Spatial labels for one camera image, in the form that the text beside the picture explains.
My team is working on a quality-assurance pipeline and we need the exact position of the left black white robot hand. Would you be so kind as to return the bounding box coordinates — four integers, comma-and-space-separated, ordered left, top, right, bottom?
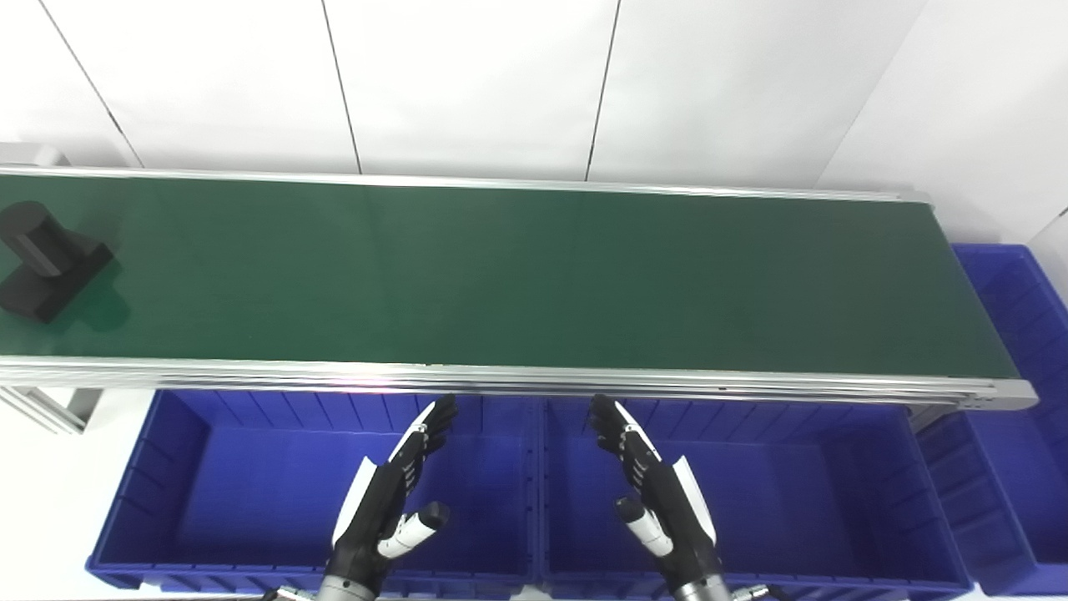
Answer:
324, 394, 459, 595

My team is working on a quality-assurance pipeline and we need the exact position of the aluminium conveyor leg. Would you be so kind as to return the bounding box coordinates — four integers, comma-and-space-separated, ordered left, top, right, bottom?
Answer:
0, 386, 103, 435
908, 405, 956, 433

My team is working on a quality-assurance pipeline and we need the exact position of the black cylinder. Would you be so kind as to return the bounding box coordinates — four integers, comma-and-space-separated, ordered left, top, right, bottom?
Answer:
0, 201, 115, 325

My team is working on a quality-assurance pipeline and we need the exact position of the green conveyor belt aluminium frame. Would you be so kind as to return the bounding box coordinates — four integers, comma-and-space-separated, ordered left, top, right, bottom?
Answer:
0, 142, 1038, 414

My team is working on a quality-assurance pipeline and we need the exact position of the blue plastic bin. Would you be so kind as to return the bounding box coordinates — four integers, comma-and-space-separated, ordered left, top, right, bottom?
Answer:
534, 394, 975, 601
914, 243, 1068, 595
86, 389, 543, 595

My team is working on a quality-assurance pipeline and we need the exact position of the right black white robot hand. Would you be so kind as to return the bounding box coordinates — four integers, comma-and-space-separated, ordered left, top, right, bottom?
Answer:
590, 395, 723, 589

